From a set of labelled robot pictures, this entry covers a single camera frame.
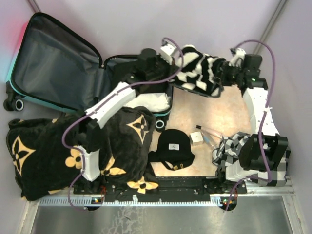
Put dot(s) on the black cap gold buckle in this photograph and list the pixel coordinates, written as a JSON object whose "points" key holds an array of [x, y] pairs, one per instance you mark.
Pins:
{"points": [[175, 162]]}

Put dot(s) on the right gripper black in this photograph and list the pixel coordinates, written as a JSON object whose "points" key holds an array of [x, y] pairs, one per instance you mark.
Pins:
{"points": [[221, 75]]}

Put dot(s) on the white garment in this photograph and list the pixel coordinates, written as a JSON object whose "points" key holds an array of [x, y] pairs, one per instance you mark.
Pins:
{"points": [[154, 102]]}

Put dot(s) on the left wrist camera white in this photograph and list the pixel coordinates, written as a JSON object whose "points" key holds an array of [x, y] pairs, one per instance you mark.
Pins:
{"points": [[167, 51]]}

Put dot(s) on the teal hard-shell suitcase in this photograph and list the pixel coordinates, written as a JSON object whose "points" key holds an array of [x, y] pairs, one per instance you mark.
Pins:
{"points": [[56, 68]]}

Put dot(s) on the zebra pattern fleece blanket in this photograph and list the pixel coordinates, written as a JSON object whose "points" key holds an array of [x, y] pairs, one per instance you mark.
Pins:
{"points": [[200, 73]]}

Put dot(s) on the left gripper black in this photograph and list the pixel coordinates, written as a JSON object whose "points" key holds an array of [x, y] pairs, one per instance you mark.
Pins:
{"points": [[171, 68]]}

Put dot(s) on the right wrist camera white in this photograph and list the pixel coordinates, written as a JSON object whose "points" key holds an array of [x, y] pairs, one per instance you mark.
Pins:
{"points": [[238, 57]]}

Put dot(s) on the small white box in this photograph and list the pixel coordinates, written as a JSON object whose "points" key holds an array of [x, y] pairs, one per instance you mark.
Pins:
{"points": [[196, 138]]}

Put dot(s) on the black beanie white label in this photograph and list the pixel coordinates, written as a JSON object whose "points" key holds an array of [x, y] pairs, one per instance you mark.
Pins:
{"points": [[174, 145]]}

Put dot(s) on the black garment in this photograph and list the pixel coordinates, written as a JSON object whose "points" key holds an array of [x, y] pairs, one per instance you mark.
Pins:
{"points": [[119, 71]]}

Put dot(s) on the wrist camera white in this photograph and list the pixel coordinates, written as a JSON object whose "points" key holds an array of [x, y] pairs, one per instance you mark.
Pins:
{"points": [[167, 51], [238, 57]]}

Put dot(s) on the clear toiletry bag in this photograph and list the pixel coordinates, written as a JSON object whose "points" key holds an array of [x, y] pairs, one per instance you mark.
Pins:
{"points": [[208, 134]]}

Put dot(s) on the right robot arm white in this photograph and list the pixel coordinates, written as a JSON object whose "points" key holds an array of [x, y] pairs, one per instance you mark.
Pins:
{"points": [[262, 155]]}

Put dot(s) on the black blanket yellow flowers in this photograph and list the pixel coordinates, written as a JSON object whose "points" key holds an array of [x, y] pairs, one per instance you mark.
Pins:
{"points": [[46, 159]]}

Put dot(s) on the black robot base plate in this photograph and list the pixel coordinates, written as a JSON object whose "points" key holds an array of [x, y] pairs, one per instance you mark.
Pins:
{"points": [[167, 189]]}

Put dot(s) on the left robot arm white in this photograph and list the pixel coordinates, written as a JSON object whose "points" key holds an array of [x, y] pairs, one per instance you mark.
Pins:
{"points": [[150, 68]]}

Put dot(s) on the black white checkered shirt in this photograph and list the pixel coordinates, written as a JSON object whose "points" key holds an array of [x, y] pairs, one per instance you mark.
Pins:
{"points": [[229, 149]]}

